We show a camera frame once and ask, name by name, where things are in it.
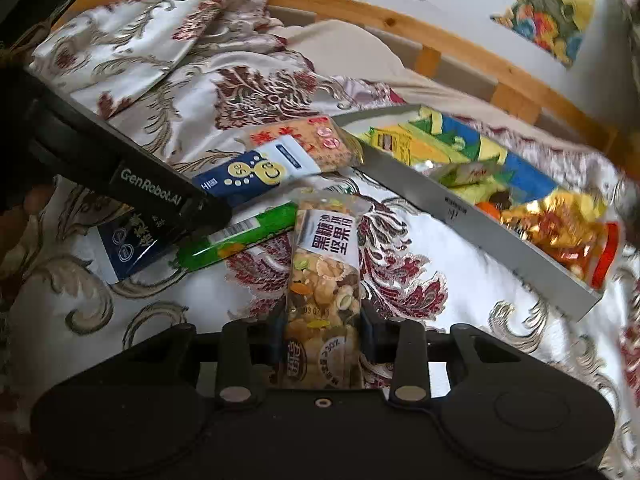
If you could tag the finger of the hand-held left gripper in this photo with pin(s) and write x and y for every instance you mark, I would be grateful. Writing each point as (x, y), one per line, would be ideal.
(210, 215)

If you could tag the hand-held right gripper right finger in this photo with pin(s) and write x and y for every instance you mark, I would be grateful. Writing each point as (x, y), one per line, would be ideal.
(369, 332)

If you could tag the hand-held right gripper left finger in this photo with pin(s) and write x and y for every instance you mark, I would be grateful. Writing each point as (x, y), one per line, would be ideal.
(235, 352)

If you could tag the blue white snack packet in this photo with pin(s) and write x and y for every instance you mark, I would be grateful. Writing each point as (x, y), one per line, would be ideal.
(260, 170)

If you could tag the clear nut bar packet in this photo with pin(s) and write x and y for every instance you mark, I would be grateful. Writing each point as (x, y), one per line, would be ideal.
(325, 270)

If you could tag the dark blue snack packet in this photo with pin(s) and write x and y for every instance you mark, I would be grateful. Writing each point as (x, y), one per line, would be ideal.
(132, 247)

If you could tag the grey shallow box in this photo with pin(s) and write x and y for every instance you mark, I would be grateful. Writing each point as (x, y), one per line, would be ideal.
(480, 225)

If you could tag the yellow snack packet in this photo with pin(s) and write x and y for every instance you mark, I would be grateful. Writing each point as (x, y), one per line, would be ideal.
(395, 146)

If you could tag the person's left hand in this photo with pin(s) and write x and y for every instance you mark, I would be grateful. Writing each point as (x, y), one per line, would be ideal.
(35, 199)

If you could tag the floral silver red blanket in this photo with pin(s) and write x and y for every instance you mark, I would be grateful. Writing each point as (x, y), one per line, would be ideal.
(150, 85)

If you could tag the orange biscuit packet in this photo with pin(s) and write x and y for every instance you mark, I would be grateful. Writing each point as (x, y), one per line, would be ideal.
(305, 142)

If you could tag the light green snack packet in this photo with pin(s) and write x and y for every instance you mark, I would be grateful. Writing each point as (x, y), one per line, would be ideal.
(470, 177)

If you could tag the beige pillow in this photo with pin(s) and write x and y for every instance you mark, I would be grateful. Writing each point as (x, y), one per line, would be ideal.
(345, 50)

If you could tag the orange gold snack packet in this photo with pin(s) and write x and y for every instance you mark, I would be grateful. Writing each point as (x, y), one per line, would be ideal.
(565, 240)

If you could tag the wooden bed frame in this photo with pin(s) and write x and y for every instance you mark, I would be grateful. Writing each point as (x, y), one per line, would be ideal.
(450, 45)

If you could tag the orange green landscape wall poster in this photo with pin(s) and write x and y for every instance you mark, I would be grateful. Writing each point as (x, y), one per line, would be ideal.
(550, 5)

